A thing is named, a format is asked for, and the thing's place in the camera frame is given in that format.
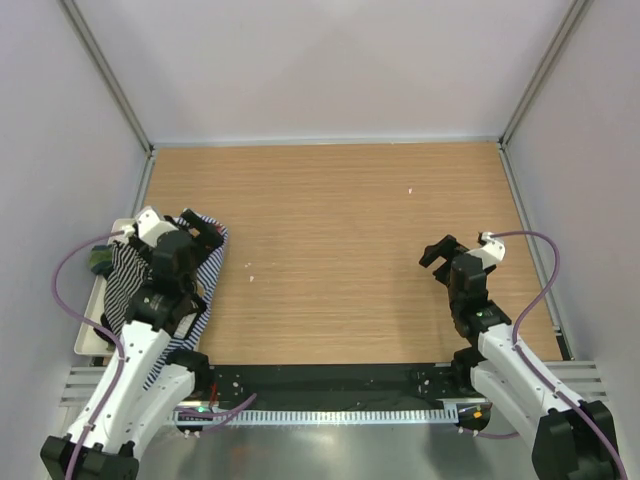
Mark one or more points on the black white striped tank top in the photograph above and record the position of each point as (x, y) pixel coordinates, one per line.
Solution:
(129, 272)

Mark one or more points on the green striped garment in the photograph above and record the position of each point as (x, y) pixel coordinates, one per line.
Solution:
(101, 260)

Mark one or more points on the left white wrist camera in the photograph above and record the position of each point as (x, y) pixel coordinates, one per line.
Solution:
(148, 225)

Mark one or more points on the blue white striped tank top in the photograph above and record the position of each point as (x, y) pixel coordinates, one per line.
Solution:
(208, 274)

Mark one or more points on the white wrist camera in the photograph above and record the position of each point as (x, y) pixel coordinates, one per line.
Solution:
(491, 250)
(148, 225)

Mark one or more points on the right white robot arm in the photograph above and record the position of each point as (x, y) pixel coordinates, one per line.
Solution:
(568, 436)

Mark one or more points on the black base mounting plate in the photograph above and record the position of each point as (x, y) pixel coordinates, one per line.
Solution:
(341, 387)

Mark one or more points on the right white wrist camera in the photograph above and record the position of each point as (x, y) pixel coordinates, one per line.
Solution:
(491, 250)

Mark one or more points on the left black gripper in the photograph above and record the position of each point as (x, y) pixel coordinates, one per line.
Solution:
(207, 235)

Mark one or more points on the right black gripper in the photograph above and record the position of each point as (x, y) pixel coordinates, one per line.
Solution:
(445, 248)

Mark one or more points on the white plastic tray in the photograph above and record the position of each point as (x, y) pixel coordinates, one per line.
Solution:
(88, 343)

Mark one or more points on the white slotted cable duct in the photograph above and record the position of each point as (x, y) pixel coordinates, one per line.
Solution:
(317, 418)

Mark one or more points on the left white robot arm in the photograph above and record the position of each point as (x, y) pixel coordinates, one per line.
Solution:
(110, 435)

